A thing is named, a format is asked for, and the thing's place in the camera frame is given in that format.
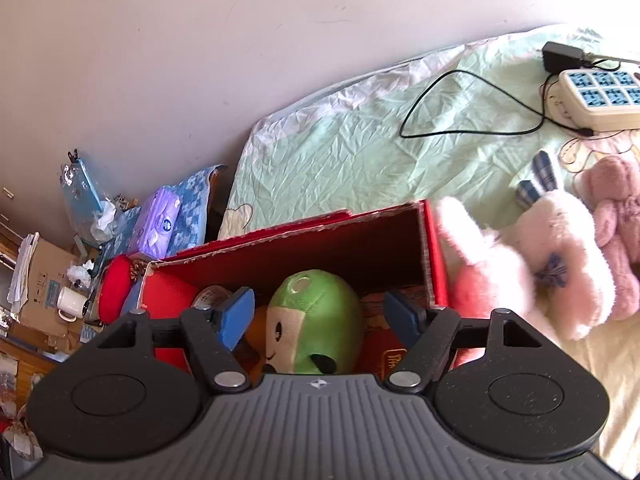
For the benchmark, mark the red cardboard box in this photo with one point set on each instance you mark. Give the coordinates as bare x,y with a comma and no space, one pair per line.
377,251

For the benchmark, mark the light green bed sheet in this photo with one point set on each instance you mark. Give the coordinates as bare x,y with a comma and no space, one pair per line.
464,121

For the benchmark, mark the blue patterned cloth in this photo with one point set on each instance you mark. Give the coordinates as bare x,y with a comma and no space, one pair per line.
195,193

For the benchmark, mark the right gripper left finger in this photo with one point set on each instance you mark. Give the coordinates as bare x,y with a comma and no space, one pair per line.
211,336

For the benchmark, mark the purple tissue pack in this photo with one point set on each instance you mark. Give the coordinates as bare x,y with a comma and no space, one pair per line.
154,226

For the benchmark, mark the white mug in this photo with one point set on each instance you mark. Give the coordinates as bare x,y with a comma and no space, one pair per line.
71,305

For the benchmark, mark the green avocado plush toy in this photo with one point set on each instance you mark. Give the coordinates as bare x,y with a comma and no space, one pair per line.
314,325

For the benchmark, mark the red packet in box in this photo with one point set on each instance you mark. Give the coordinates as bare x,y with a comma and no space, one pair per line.
382,354

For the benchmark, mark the white bunny plush toy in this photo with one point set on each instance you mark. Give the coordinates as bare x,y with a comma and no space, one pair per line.
491,275

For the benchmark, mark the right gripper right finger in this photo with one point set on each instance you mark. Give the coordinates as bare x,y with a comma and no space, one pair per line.
427,335

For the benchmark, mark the brown cardboard box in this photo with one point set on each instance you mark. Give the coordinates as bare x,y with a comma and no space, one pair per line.
46,279

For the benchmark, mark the mauve teddy bear plush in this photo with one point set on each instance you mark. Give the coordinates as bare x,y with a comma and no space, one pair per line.
612,188

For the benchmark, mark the white fluffy plush toy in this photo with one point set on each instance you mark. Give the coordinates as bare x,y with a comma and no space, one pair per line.
556,237

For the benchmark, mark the blue bag with clip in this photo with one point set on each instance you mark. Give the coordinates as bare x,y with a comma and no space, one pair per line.
92,214

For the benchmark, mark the white blue power strip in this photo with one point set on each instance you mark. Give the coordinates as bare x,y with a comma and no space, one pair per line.
599,100

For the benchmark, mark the black power adapter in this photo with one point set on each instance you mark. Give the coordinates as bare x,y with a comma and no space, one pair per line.
559,57

